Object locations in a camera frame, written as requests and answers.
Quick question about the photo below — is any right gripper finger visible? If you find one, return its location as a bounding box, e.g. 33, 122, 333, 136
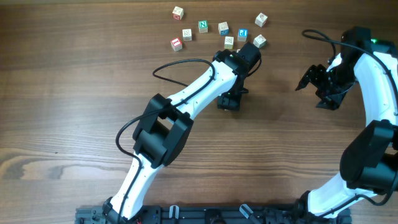
316, 97, 341, 110
295, 65, 317, 91

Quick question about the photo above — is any blue P block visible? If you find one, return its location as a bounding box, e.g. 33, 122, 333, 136
238, 29, 248, 42

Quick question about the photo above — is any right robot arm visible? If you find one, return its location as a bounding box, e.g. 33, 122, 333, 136
294, 26, 397, 222

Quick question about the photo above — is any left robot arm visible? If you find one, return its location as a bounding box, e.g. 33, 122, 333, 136
103, 42, 262, 223

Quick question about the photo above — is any green sided picture block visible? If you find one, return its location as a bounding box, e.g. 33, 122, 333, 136
253, 34, 267, 49

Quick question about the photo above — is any yellow green picture block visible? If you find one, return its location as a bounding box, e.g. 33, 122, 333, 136
224, 36, 234, 49

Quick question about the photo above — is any blue sided picture block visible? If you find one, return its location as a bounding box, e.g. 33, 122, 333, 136
218, 22, 229, 36

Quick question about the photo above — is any far right picture block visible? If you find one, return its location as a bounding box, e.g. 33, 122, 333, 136
255, 12, 268, 27

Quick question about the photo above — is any green N block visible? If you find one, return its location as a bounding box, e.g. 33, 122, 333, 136
198, 20, 208, 34

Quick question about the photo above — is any white picture block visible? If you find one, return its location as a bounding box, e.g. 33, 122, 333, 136
182, 29, 192, 41

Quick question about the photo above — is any red I block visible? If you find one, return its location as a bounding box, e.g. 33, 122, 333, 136
170, 37, 183, 52

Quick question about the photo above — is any red six block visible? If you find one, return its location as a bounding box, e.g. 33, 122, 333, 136
172, 6, 184, 21

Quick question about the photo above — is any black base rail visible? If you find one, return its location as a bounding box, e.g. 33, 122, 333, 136
74, 203, 353, 224

